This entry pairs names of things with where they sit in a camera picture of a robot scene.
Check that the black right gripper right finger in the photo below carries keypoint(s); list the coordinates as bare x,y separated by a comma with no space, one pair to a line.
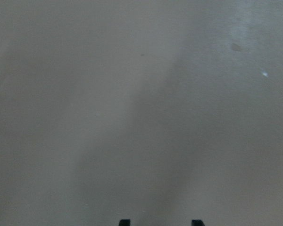
197,222

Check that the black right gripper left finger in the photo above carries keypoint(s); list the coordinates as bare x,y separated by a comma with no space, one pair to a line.
125,222

